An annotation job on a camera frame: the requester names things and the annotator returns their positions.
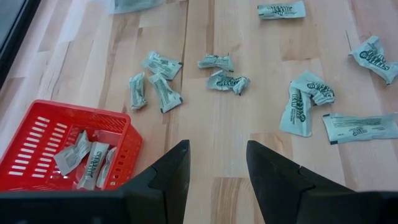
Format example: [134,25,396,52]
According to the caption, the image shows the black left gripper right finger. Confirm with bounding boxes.
[246,139,358,224]

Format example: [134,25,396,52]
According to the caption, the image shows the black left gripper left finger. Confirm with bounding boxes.
[119,139,192,224]

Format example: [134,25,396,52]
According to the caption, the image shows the green stevia packet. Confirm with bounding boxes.
[140,50,184,81]
[279,81,313,138]
[76,141,110,190]
[257,0,307,21]
[348,35,398,85]
[205,69,251,96]
[95,146,118,189]
[148,73,184,114]
[289,70,336,106]
[197,52,235,73]
[128,72,148,110]
[322,111,398,146]

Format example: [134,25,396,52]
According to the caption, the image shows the packets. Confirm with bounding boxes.
[53,129,93,177]

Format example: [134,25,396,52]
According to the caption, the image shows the red plastic slotted basket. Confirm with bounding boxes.
[0,99,144,192]

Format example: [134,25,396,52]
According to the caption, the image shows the clear plastic container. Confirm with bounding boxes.
[107,0,166,15]

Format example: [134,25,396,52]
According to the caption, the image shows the black aluminium table frame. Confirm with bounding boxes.
[0,0,42,90]

